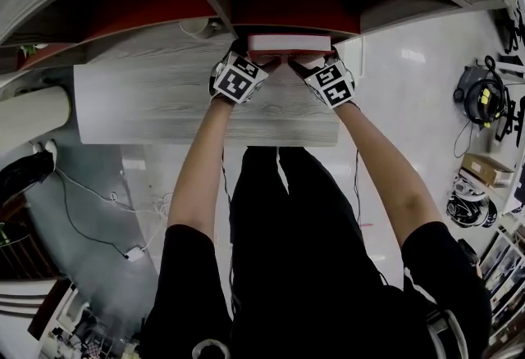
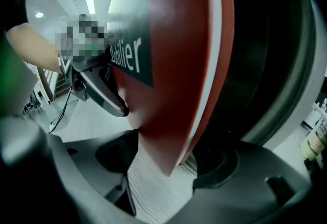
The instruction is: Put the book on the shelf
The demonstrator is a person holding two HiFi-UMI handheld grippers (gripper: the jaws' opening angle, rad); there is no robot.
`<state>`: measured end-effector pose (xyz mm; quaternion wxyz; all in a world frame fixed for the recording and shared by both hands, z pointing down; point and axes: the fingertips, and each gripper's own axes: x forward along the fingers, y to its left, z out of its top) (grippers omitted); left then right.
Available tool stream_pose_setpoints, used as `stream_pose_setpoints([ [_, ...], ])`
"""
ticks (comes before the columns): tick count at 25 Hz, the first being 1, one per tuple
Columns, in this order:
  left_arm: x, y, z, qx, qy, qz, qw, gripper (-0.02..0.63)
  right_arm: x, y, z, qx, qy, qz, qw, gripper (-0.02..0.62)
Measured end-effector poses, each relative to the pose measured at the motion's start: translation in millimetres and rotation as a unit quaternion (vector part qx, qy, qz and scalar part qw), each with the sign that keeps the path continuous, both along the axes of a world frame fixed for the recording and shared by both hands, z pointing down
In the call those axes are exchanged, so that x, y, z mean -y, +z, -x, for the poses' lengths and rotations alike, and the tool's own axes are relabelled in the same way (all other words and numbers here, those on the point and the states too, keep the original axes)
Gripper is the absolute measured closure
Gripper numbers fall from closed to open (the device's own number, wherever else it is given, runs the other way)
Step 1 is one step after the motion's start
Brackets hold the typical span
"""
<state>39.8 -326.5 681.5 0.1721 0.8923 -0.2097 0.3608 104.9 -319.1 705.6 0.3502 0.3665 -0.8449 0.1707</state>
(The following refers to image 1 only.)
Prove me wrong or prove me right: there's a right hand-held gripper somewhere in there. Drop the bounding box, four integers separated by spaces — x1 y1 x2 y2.
287 57 356 110

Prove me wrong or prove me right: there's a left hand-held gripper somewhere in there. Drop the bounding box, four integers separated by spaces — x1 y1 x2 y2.
208 50 284 106

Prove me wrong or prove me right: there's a red hardcover book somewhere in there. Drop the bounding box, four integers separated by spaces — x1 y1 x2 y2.
247 33 334 66

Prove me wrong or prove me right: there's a person's right forearm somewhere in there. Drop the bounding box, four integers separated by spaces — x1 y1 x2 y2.
334 101 436 248

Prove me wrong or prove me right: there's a person's left forearm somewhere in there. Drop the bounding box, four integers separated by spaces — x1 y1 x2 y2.
166 97 237 243

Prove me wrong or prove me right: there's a grey wood-grain table top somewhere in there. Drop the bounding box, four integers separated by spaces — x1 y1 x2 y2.
72 27 341 148

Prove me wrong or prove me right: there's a white side cabinet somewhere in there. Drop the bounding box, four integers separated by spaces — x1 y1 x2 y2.
334 35 364 80

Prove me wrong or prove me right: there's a white ceramic mug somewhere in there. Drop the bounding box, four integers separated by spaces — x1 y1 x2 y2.
179 17 222 39

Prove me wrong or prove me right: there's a black yellow vacuum cleaner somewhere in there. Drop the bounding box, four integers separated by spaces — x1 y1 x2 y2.
453 56 514 129

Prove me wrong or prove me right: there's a person's black clothing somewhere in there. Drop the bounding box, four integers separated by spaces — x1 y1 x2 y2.
141 146 493 359

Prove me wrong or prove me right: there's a brown cardboard box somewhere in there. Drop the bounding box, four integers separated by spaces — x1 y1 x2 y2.
459 152 516 189

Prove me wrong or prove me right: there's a black office chair base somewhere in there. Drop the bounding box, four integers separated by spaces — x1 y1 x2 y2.
494 84 525 143

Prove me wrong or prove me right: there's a black white round appliance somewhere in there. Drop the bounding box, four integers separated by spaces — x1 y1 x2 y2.
445 179 500 229

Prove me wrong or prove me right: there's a small potted green plant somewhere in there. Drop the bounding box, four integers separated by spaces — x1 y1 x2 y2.
18 42 48 57

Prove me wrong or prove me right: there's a dark wooden slatted rack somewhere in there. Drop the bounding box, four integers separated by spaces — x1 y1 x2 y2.
0 221 58 280

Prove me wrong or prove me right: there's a white cable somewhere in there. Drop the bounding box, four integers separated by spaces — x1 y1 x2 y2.
55 168 173 252

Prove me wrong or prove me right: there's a white round pedestal table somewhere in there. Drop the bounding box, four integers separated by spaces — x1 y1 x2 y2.
0 85 73 145

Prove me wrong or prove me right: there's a black cable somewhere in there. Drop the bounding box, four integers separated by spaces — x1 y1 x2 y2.
55 170 128 258

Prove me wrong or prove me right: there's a grey white shoulder strap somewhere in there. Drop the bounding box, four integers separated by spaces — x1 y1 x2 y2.
426 307 471 359

